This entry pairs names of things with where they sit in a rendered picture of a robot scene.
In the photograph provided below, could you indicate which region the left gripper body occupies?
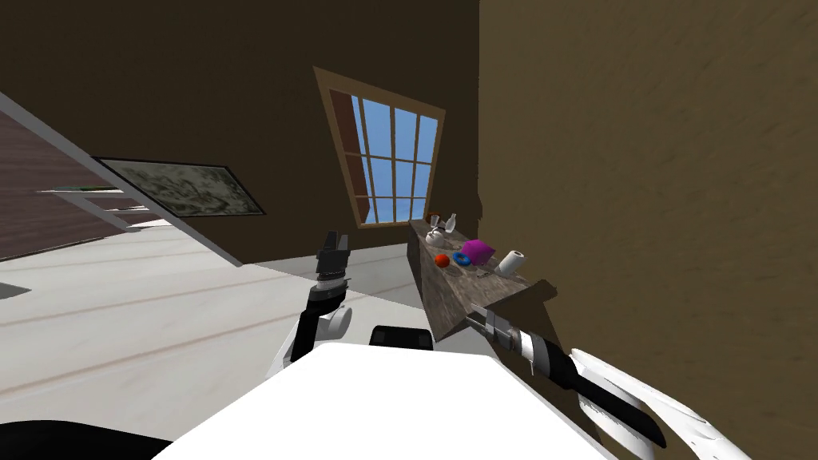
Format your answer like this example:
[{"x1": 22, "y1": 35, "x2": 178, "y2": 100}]
[{"x1": 316, "y1": 246, "x2": 352, "y2": 277}]

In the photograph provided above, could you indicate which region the white paper roll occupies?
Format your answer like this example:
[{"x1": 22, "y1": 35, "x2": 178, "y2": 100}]
[{"x1": 496, "y1": 248, "x2": 527, "y2": 278}]

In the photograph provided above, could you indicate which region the grey wooden table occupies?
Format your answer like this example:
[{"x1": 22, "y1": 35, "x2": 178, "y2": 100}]
[{"x1": 406, "y1": 218, "x2": 533, "y2": 343}]

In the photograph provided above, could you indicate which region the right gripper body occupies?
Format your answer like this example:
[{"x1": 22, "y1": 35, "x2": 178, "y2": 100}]
[{"x1": 482, "y1": 309, "x2": 522, "y2": 352}]

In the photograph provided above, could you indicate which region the purple box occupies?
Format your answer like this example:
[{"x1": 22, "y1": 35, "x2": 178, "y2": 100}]
[{"x1": 460, "y1": 239, "x2": 497, "y2": 267}]

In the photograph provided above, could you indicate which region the brown framed window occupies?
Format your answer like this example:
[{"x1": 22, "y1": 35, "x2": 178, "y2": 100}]
[{"x1": 312, "y1": 65, "x2": 447, "y2": 230}]

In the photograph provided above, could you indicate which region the grey green wall picture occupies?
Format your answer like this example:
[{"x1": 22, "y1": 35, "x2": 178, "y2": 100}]
[{"x1": 92, "y1": 156, "x2": 267, "y2": 219}]

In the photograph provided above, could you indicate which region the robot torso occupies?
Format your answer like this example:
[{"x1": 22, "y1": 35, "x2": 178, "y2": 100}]
[{"x1": 152, "y1": 325, "x2": 616, "y2": 460}]

